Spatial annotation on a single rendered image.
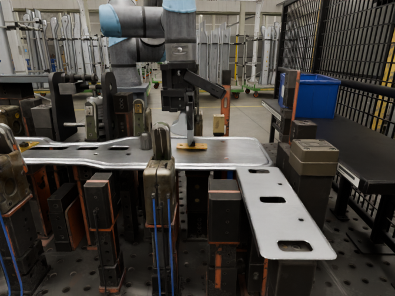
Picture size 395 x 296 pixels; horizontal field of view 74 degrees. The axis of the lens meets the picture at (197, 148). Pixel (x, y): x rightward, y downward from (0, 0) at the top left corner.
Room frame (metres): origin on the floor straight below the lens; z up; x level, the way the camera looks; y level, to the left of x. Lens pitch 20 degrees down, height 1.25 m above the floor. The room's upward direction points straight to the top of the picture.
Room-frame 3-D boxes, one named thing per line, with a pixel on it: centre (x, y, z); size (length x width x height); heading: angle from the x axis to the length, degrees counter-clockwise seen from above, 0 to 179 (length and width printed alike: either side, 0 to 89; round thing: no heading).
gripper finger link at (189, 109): (0.66, 0.02, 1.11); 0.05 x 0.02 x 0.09; 179
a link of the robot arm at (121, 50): (1.29, 0.34, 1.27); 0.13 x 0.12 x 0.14; 105
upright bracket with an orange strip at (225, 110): (0.83, -0.09, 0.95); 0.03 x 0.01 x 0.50; 89
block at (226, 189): (0.49, -0.06, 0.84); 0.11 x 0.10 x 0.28; 179
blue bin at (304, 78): (1.06, -0.43, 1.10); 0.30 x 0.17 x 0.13; 170
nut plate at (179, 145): (0.68, 0.01, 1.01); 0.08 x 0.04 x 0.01; 89
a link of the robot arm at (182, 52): (0.68, 0.04, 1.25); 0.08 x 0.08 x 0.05
